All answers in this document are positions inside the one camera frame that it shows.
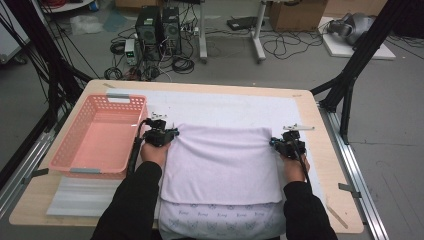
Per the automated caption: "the pink perforated plastic basket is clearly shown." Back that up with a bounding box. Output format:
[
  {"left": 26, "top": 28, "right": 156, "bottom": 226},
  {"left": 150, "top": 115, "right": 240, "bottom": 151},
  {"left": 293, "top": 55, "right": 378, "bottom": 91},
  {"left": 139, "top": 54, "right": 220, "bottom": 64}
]
[{"left": 48, "top": 93, "right": 149, "bottom": 181}]

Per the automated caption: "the white foam mat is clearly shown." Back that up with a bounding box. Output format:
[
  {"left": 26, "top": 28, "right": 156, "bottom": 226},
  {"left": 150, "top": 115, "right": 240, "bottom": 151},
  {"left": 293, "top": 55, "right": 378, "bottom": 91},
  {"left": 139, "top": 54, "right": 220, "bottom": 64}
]
[{"left": 46, "top": 88, "right": 328, "bottom": 223}]

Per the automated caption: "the lilac butterfly print cloth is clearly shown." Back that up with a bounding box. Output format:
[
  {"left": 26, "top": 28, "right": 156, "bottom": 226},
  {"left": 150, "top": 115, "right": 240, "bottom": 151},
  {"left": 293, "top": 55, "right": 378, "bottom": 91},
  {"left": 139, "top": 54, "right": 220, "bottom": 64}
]
[{"left": 158, "top": 123, "right": 288, "bottom": 240}]

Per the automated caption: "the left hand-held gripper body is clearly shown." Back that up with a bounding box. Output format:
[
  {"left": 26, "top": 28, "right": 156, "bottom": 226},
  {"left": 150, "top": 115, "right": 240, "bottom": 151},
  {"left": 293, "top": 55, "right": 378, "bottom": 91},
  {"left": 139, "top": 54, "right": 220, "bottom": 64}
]
[{"left": 143, "top": 112, "right": 174, "bottom": 148}]

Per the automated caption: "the white floor board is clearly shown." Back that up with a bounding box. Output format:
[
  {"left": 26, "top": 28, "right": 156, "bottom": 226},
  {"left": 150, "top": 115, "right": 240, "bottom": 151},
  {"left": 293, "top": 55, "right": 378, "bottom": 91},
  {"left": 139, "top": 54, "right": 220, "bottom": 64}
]
[{"left": 318, "top": 16, "right": 397, "bottom": 61}]

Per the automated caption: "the white bench power supply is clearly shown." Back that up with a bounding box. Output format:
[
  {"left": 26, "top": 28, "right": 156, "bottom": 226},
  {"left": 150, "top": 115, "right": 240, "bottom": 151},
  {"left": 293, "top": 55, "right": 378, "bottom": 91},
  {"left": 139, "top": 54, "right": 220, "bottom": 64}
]
[{"left": 124, "top": 38, "right": 138, "bottom": 66}]

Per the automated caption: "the person's left hand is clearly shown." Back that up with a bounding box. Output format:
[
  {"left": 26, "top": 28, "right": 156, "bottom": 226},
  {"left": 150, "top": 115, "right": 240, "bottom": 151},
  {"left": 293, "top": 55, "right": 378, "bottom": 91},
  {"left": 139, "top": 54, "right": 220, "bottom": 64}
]
[{"left": 140, "top": 141, "right": 171, "bottom": 169}]

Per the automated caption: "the brown cardboard box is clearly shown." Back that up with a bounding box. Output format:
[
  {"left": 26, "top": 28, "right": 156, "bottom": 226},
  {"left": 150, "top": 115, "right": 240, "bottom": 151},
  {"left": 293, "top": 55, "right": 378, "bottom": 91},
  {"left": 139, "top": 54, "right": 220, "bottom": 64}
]
[{"left": 269, "top": 0, "right": 329, "bottom": 33}]

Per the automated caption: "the left hand-held gripper cable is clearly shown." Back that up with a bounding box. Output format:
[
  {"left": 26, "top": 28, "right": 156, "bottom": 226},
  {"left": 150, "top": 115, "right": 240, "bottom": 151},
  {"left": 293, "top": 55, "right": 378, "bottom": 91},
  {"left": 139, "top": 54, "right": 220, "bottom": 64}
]
[{"left": 126, "top": 119, "right": 150, "bottom": 178}]

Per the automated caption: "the hand-held gripper cable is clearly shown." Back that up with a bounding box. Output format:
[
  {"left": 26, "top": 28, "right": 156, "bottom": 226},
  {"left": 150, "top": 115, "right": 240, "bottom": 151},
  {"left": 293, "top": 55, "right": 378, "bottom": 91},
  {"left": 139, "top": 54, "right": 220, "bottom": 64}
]
[
  {"left": 294, "top": 133, "right": 313, "bottom": 188},
  {"left": 126, "top": 119, "right": 150, "bottom": 178}
]

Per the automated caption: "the right hand-held gripper cable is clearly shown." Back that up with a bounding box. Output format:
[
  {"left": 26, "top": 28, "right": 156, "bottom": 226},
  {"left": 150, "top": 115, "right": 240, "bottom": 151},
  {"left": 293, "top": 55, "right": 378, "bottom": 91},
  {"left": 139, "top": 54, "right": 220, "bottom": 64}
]
[{"left": 294, "top": 133, "right": 313, "bottom": 188}]

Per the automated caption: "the white desk leg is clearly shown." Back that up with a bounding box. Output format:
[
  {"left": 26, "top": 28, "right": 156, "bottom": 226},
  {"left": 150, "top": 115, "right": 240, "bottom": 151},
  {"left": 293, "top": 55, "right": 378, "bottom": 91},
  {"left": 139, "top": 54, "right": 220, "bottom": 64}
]
[
  {"left": 198, "top": 0, "right": 210, "bottom": 64},
  {"left": 251, "top": 0, "right": 268, "bottom": 64}
]

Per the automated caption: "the grey rounded device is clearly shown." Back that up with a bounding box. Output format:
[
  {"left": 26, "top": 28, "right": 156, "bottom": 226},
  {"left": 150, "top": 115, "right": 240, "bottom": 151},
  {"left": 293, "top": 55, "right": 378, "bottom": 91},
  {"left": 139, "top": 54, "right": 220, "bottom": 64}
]
[{"left": 326, "top": 12, "right": 376, "bottom": 46}]

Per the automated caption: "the black computer tower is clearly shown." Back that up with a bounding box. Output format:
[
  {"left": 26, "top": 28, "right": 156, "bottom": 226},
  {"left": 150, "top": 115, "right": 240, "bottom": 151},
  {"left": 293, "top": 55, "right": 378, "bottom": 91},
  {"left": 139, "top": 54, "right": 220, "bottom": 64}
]
[
  {"left": 161, "top": 6, "right": 183, "bottom": 56},
  {"left": 135, "top": 5, "right": 163, "bottom": 61}
]

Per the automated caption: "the black frame strut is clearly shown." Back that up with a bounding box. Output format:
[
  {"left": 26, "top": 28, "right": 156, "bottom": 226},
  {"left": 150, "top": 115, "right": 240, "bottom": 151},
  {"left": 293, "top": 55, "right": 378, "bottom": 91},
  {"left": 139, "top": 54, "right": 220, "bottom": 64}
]
[
  {"left": 309, "top": 0, "right": 424, "bottom": 146},
  {"left": 0, "top": 0, "right": 94, "bottom": 134}
]

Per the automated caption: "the grey metal bracket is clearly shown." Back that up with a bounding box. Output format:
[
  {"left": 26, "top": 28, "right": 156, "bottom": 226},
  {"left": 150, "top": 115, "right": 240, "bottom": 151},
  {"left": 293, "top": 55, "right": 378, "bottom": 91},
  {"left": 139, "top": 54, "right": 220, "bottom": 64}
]
[
  {"left": 338, "top": 182, "right": 363, "bottom": 199},
  {"left": 22, "top": 168, "right": 50, "bottom": 185}
]

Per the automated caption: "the teal sheet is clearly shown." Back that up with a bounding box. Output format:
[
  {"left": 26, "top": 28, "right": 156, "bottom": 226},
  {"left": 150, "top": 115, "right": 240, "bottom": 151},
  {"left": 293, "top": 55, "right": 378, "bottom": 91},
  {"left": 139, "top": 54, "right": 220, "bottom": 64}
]
[{"left": 102, "top": 9, "right": 129, "bottom": 33}]

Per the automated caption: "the person's right hand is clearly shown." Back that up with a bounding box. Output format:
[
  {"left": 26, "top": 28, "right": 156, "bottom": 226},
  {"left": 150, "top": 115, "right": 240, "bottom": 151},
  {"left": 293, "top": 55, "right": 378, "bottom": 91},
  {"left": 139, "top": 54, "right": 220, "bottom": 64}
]
[{"left": 280, "top": 154, "right": 311, "bottom": 184}]

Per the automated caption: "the long black floor cable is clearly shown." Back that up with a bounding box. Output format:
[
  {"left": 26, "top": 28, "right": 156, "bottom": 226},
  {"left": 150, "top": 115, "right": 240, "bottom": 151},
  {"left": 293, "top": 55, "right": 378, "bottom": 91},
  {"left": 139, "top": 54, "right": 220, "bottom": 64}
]
[{"left": 262, "top": 29, "right": 325, "bottom": 61}]

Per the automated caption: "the aluminium rail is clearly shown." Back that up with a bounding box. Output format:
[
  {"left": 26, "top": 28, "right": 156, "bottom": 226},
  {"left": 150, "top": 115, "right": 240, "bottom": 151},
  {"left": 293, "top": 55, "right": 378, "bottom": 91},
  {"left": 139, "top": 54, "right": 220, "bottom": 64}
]
[
  {"left": 0, "top": 129, "right": 56, "bottom": 218},
  {"left": 318, "top": 103, "right": 390, "bottom": 240}
]

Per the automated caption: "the black flat device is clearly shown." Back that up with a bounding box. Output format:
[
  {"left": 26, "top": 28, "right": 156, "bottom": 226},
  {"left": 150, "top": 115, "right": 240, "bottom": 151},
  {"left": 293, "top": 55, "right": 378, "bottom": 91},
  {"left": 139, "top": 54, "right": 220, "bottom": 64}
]
[{"left": 226, "top": 15, "right": 266, "bottom": 32}]

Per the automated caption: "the black floor cable bundle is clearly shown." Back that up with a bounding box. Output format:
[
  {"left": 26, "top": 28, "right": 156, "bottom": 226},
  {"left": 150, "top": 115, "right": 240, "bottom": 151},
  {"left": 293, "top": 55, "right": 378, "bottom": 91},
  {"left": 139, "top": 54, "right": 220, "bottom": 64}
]
[{"left": 103, "top": 3, "right": 201, "bottom": 82}]

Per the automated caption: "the clear plastic bag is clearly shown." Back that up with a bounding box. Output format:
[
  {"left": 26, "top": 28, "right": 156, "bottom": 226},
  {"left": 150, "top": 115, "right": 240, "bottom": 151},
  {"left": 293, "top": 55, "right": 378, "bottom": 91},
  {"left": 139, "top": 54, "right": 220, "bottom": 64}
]
[{"left": 69, "top": 14, "right": 105, "bottom": 36}]

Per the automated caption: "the thin wooden stick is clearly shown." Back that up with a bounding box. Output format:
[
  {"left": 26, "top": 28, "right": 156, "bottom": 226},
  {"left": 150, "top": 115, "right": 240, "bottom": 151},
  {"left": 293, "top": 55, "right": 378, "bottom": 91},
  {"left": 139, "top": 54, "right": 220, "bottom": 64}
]
[{"left": 326, "top": 203, "right": 350, "bottom": 230}]

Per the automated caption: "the white power strip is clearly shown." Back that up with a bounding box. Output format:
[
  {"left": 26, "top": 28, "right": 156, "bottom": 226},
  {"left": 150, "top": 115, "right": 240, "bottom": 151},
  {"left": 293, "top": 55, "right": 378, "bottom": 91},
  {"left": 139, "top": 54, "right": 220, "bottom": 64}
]
[{"left": 179, "top": 25, "right": 201, "bottom": 36}]

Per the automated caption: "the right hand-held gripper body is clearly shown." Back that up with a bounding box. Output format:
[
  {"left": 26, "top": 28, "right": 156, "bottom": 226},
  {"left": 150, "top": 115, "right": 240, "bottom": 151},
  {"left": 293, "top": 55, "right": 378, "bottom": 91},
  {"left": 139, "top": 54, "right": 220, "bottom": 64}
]
[{"left": 278, "top": 123, "right": 315, "bottom": 161}]

